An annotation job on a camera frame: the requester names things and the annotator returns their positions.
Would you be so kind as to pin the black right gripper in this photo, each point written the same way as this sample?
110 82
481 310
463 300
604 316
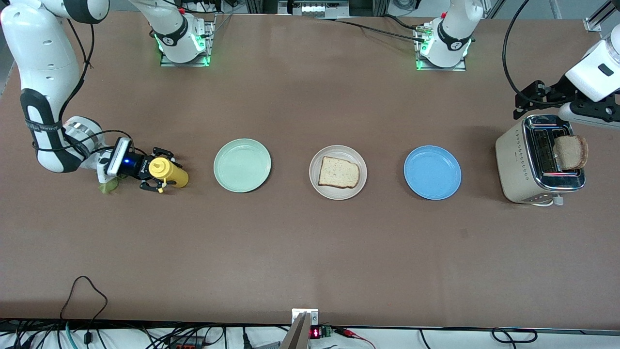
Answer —
142 168

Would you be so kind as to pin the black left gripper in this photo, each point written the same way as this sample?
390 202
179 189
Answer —
553 93

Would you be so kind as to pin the yellow squeeze sauce bottle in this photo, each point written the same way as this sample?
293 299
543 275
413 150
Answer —
177 175

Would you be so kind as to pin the green lettuce leaf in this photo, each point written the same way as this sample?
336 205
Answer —
109 186

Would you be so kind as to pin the brown crusted bread slice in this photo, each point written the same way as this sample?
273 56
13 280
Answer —
571 152

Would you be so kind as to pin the pale white bread slice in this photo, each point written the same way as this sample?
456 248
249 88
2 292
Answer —
339 173

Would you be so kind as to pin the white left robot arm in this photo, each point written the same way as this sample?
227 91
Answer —
591 72

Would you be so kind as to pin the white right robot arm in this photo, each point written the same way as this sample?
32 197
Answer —
43 63

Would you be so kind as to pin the pale green round plate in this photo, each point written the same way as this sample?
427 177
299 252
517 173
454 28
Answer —
242 166

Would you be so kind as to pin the blue round plate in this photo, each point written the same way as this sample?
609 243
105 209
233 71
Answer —
432 172

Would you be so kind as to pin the beige round plate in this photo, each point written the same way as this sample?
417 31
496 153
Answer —
339 195

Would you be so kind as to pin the beige and chrome toaster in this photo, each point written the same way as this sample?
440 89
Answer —
513 165

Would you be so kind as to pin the black box with lights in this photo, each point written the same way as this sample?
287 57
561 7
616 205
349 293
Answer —
312 8

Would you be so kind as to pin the red LED display module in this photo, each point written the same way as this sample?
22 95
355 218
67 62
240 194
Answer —
316 333

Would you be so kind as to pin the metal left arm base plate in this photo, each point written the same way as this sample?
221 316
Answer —
441 69

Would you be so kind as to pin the aluminium frame post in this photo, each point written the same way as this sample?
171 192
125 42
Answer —
595 22

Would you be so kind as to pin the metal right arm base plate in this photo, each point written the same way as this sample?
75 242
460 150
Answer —
184 63

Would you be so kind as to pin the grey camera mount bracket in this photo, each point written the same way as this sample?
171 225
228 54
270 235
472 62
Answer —
300 329

